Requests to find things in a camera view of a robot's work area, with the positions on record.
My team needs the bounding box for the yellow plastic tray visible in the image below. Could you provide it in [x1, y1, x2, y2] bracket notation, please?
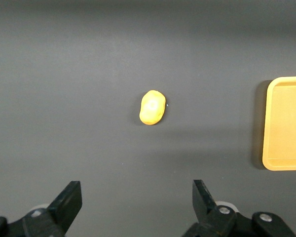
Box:
[262, 76, 296, 171]

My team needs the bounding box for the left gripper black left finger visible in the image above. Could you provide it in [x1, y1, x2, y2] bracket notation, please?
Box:
[0, 181, 83, 237]

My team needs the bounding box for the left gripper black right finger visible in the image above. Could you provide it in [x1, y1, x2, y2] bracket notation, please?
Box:
[181, 179, 296, 237]

